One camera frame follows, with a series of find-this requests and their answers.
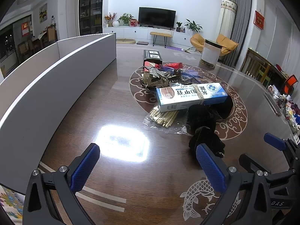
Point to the large white cardboard box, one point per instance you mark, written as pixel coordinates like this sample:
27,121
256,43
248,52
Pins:
46,86

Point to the grey curtain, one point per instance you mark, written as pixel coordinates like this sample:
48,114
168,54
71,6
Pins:
242,28

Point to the black television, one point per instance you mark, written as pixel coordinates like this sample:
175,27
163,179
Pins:
157,16

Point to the framed wall painting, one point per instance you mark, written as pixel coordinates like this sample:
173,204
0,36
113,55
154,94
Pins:
43,13

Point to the red gift box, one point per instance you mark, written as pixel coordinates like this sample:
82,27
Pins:
133,22

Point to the wooden bench with metal legs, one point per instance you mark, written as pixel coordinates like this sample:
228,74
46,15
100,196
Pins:
161,34

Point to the cylindrical glass tank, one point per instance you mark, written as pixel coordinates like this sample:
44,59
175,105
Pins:
211,54

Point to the cloth covered air conditioner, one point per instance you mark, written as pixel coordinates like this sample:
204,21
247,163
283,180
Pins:
225,18

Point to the bag of cotton swabs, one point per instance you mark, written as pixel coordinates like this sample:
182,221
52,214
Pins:
164,119

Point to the silver rhinestone bow hair clip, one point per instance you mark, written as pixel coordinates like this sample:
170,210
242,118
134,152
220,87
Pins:
154,71

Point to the pile of colourful small things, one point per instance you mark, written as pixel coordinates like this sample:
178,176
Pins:
288,112

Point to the black floor scale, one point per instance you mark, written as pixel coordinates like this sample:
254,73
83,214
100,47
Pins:
143,43

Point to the floral cloth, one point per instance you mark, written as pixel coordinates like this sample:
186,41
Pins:
9,206

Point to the large leafy potted plant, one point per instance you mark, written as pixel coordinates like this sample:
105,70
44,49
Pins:
193,25

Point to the clear water bottle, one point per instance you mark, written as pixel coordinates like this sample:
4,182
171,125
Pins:
54,21

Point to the red wall calendar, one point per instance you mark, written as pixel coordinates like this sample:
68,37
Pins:
25,29

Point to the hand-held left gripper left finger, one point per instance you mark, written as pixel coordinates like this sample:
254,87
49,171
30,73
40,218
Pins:
85,166

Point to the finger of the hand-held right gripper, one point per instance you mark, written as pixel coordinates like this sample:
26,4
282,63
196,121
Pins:
274,141
248,160

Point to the red wall hanging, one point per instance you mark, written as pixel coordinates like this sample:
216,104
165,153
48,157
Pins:
259,20

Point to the round white vase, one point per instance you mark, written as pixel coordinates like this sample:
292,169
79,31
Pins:
116,24

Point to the black box with white labels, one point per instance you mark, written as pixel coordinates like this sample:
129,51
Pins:
150,59

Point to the yellow lounge chair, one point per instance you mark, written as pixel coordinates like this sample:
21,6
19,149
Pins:
196,41
227,44

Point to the purple floor mat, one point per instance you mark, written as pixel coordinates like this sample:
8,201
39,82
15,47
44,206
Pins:
177,49

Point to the orange flowers in vase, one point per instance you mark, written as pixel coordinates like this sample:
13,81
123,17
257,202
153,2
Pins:
109,17

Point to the brown patterned desktop table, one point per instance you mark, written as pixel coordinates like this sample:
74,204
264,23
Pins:
105,103

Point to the purple plastic packet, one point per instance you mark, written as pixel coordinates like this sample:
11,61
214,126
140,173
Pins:
189,73

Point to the dark glass display cabinet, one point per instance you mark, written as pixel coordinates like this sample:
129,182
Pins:
91,9

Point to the small potted plant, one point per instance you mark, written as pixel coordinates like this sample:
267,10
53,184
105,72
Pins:
178,24

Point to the green potted plant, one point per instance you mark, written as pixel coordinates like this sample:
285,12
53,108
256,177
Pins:
125,18

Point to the blue white ointment box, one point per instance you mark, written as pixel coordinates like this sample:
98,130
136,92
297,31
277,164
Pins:
187,98

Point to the white television cabinet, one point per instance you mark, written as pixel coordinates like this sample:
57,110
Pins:
140,32

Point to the black velvet bow with band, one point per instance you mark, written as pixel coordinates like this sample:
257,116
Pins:
206,143

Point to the red snack packet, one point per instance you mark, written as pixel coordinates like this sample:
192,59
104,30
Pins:
172,65

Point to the red orange frame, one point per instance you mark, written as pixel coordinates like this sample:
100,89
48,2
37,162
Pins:
291,82

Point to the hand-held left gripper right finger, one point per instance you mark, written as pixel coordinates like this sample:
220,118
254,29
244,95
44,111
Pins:
211,171

